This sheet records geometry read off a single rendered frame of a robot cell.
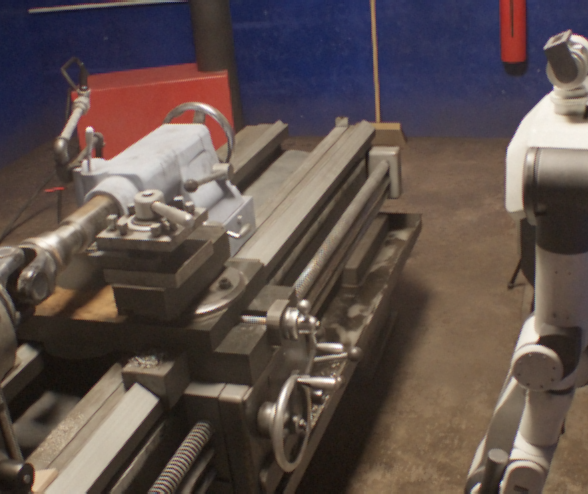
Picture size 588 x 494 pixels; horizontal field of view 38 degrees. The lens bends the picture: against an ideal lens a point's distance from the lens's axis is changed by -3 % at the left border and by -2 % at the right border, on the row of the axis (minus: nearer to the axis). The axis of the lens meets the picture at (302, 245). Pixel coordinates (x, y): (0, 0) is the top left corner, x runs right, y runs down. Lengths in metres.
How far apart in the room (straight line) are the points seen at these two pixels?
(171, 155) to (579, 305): 1.17
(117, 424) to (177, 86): 3.23
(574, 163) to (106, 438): 0.96
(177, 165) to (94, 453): 0.82
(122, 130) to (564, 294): 3.78
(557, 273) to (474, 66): 4.57
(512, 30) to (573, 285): 4.30
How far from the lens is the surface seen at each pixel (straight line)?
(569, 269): 1.26
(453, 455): 2.87
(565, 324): 1.30
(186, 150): 2.19
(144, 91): 4.75
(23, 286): 1.66
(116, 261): 1.75
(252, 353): 1.77
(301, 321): 1.84
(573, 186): 1.21
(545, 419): 1.41
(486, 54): 5.76
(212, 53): 4.78
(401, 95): 5.92
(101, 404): 1.76
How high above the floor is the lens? 1.76
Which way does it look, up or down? 24 degrees down
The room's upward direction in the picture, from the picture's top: 6 degrees counter-clockwise
